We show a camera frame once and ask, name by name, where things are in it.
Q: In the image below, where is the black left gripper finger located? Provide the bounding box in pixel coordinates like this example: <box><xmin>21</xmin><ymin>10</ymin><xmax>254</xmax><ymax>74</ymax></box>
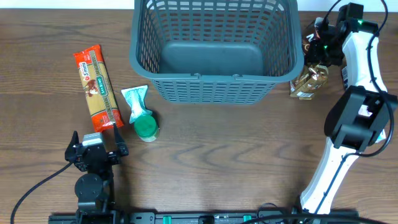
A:
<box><xmin>113</xmin><ymin>123</ymin><xmax>126</xmax><ymax>152</ymax></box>
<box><xmin>70</xmin><ymin>131</ymin><xmax>80</xmax><ymax>148</ymax></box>

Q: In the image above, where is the grey plastic mesh basket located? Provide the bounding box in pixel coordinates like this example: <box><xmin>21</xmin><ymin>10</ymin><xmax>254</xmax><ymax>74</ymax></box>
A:
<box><xmin>129</xmin><ymin>0</ymin><xmax>304</xmax><ymax>104</ymax></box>

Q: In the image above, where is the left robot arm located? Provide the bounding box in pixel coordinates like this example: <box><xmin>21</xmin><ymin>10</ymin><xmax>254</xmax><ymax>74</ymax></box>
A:
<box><xmin>65</xmin><ymin>123</ymin><xmax>129</xmax><ymax>223</ymax></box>

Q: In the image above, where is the brown Nescafe Gold bag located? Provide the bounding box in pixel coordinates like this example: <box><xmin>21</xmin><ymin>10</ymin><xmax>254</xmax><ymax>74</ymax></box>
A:
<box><xmin>289</xmin><ymin>21</ymin><xmax>328</xmax><ymax>100</ymax></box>

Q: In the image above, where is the green lidded jar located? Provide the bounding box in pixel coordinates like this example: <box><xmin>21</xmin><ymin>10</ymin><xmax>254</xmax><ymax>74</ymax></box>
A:
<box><xmin>134</xmin><ymin>115</ymin><xmax>160</xmax><ymax>142</ymax></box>

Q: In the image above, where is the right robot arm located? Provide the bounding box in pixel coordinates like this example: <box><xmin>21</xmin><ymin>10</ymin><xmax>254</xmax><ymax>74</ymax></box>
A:
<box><xmin>300</xmin><ymin>16</ymin><xmax>397</xmax><ymax>214</ymax></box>

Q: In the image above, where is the mint green pouch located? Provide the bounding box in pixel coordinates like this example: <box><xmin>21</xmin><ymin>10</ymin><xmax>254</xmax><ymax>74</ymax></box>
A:
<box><xmin>121</xmin><ymin>85</ymin><xmax>152</xmax><ymax>124</ymax></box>

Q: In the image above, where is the red spaghetti packet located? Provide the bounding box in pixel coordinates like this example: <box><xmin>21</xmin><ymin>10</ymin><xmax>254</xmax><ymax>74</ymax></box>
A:
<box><xmin>73</xmin><ymin>45</ymin><xmax>124</xmax><ymax>133</ymax></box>

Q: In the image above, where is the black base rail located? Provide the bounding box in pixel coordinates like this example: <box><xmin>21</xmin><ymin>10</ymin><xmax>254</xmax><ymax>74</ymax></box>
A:
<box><xmin>48</xmin><ymin>208</ymin><xmax>360</xmax><ymax>224</ymax></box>

